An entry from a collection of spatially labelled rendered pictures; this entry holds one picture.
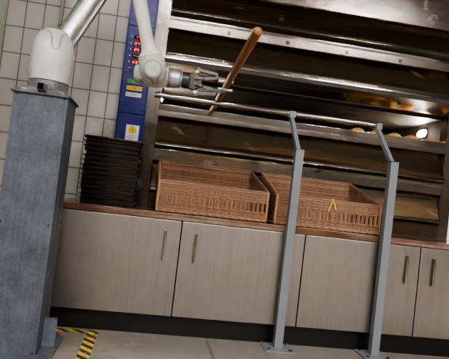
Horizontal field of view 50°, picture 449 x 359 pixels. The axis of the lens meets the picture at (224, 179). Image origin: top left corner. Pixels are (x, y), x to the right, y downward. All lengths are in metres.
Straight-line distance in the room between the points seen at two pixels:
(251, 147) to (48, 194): 1.35
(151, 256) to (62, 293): 0.43
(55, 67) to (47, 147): 0.31
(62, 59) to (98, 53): 0.92
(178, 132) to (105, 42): 0.66
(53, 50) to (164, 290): 1.16
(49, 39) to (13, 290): 0.97
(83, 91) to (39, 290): 1.31
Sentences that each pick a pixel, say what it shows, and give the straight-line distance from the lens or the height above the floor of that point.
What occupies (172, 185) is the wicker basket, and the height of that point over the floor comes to 0.71.
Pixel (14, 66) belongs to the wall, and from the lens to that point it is 3.02.
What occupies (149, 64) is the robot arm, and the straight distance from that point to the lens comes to 2.01.
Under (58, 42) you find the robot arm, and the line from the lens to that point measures 2.06.
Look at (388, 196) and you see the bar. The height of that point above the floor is 0.78.
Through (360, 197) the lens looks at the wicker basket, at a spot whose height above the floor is 0.77.
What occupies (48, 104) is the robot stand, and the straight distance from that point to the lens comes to 1.98.
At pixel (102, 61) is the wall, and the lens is 2.94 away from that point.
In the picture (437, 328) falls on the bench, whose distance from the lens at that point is 2.76.
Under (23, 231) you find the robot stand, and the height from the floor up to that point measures 0.47.
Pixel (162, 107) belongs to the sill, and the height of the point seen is 1.16.
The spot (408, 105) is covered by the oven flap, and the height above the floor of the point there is 1.37.
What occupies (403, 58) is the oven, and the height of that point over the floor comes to 1.67.
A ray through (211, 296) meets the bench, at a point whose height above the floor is 0.21.
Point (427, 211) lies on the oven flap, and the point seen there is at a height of 0.74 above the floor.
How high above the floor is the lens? 0.69
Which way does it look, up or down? 2 degrees up
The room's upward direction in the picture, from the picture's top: 7 degrees clockwise
